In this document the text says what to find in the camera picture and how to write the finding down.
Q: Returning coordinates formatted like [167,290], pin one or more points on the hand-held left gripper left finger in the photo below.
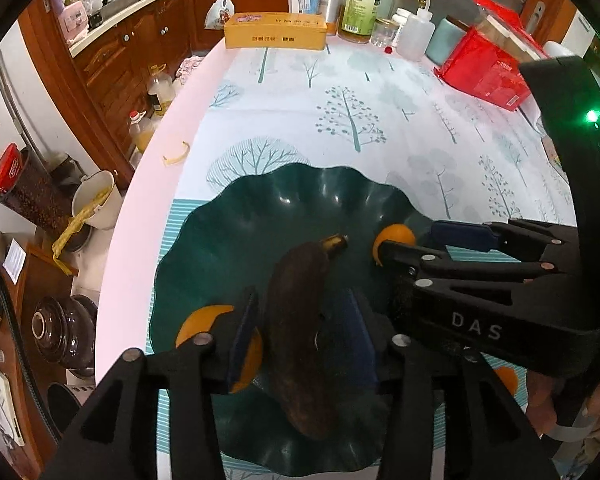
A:
[244,340]

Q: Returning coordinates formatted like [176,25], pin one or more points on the long yellow peel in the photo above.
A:
[70,235]

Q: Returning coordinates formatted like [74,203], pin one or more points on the small banana peel strip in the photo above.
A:
[176,156]

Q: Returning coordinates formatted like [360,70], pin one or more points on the person's right hand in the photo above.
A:
[542,395]

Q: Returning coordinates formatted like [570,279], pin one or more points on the white paper card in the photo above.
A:
[15,260]

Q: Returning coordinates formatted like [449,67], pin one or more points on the white squeeze bottle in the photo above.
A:
[415,35]

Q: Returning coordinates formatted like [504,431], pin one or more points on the oil bottle with red cap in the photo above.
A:
[141,132]

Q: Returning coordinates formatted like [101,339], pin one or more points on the dark green wavy plate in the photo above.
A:
[290,210]

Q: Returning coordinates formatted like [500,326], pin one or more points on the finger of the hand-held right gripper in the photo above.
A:
[405,255]
[460,235]

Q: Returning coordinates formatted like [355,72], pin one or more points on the small glass jar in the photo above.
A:
[384,32]

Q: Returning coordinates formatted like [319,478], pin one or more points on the oil bottle with yellow cap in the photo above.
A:
[160,90]

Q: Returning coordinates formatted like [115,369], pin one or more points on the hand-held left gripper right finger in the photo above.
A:
[357,340]

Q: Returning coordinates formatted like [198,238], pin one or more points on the white pill bottle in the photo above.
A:
[400,17]

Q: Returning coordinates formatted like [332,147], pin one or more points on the wooden kitchen cabinet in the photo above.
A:
[120,60]

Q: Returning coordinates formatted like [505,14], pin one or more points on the teal canister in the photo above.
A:
[445,40]

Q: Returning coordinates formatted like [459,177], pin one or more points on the pink cloth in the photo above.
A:
[187,67]

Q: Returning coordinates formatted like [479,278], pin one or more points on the pink box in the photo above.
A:
[72,17]

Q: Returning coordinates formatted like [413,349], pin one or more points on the orange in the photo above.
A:
[507,380]
[202,320]
[397,235]

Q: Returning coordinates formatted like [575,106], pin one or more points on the brown ceramic pot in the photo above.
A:
[60,330]

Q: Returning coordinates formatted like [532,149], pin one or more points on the white plastic bag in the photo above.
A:
[220,12]

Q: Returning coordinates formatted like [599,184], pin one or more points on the white pot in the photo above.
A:
[97,200]

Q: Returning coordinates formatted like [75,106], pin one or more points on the red package of bottles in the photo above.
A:
[485,72]

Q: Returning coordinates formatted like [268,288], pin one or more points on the red-lid clear container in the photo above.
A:
[25,195]

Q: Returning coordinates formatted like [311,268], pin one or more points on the yellow rectangular box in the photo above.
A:
[275,35]

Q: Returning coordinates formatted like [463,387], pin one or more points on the glass bottle with green label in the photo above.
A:
[362,7]

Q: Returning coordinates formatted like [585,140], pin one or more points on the brown overripe banana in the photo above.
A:
[280,310]

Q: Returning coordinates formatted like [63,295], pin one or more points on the metal can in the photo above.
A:
[330,10]

